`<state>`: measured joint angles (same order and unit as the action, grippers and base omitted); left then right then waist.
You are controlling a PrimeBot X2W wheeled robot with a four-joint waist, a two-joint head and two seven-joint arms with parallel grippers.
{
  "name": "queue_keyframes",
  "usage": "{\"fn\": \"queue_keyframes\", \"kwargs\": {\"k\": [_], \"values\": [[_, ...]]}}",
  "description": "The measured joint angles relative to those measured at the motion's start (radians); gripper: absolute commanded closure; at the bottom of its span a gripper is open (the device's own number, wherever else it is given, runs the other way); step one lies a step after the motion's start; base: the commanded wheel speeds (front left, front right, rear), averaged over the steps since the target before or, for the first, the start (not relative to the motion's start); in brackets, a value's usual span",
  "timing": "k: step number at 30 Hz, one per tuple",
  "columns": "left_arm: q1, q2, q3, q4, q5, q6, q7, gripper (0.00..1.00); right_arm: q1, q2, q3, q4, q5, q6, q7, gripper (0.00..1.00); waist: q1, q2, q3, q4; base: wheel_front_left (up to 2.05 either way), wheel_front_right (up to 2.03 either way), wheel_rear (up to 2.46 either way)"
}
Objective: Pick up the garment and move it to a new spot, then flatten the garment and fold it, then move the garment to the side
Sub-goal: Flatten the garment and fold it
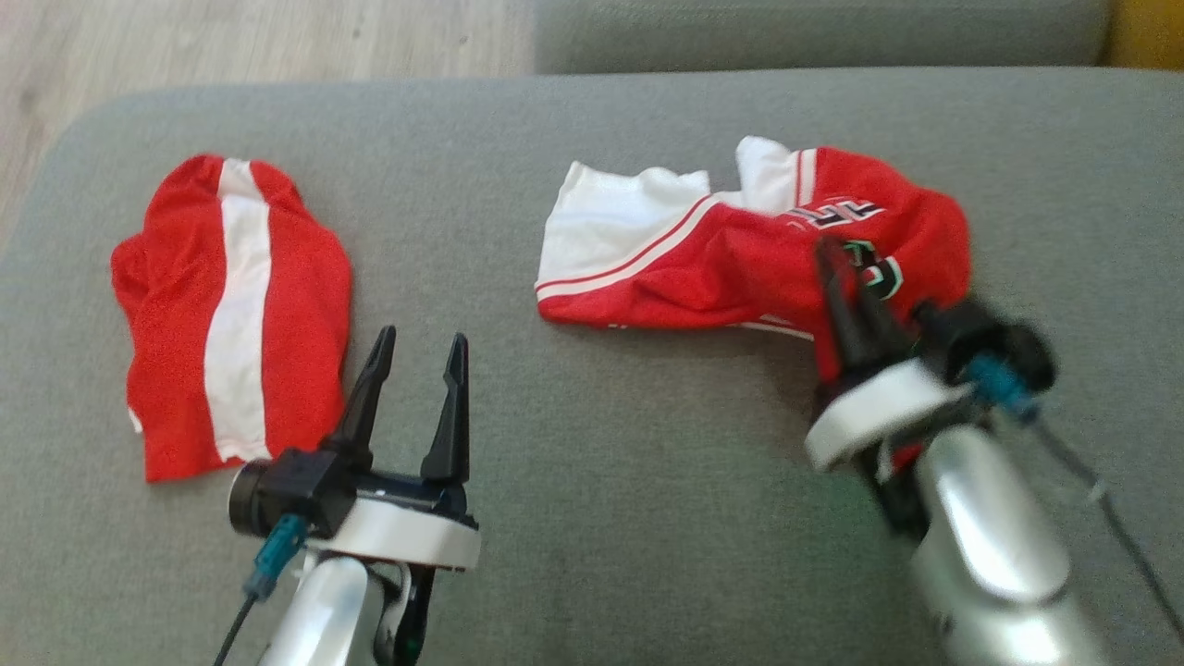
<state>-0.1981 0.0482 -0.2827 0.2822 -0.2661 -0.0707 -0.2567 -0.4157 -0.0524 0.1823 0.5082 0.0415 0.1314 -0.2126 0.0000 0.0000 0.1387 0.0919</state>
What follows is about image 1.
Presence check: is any black cable teal plug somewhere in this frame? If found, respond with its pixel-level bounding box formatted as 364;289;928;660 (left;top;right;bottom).
214;513;309;666
967;351;1184;641

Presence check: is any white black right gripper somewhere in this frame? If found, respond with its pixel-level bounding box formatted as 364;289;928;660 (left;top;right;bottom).
803;236;972;473

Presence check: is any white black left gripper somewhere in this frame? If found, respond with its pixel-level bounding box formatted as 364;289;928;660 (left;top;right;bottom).
310;325;482;570

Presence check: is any red shorts white stripe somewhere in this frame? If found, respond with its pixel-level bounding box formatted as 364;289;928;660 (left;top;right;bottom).
110;154;353;484

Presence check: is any large yellow sofa backrest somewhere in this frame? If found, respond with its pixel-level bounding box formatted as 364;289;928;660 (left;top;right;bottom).
1101;0;1184;71

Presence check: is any grey sofa seat cushion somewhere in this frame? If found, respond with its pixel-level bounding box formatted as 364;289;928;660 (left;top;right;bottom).
534;0;1113;76

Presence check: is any red white basketball jersey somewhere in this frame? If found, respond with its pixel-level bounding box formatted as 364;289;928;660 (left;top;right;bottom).
535;136;973;385

